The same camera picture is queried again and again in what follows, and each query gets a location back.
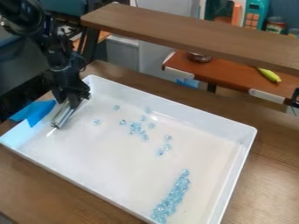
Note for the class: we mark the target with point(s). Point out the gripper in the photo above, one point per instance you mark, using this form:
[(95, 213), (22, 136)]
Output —
[(67, 86)]

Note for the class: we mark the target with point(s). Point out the toy microwave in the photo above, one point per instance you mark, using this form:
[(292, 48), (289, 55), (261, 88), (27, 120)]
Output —
[(249, 13)]

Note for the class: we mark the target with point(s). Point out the dark brown round toy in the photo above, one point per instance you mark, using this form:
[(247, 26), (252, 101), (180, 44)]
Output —
[(199, 57)]

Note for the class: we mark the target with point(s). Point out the brown wooden table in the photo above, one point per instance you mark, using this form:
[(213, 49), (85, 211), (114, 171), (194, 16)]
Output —
[(229, 74)]

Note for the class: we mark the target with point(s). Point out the can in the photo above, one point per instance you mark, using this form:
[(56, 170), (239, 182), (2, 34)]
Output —
[(275, 25)]

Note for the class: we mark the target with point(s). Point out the yellow toy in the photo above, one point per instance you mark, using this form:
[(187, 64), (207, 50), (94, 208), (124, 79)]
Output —
[(270, 75)]

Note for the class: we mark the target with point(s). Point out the pile of blue bits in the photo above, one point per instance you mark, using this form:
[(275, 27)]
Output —
[(173, 197), (136, 127)]

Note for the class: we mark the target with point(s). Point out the silver tool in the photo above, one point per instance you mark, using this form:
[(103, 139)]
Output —
[(62, 116)]

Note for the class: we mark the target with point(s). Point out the wooden shelf board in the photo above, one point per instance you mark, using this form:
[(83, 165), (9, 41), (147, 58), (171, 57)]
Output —
[(202, 35)]

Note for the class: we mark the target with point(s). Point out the white tray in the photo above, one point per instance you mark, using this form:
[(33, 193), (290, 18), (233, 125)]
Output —
[(117, 169)]

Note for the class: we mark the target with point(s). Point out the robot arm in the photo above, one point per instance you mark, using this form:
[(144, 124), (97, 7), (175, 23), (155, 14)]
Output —
[(58, 55)]

